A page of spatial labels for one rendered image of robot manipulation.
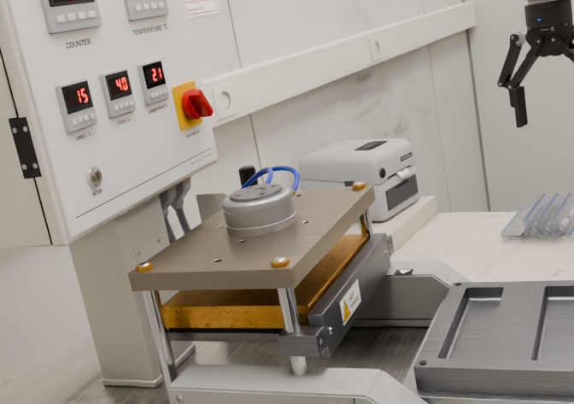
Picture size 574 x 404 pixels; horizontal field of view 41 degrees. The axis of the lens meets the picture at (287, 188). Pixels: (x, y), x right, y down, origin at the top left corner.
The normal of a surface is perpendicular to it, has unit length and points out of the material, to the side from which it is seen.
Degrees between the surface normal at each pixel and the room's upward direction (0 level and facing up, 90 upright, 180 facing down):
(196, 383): 0
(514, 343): 0
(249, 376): 0
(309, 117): 90
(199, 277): 90
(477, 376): 90
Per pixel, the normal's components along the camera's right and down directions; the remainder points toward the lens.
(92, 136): 0.91, -0.07
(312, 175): -0.61, 0.21
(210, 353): -0.18, -0.96
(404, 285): -0.37, 0.29
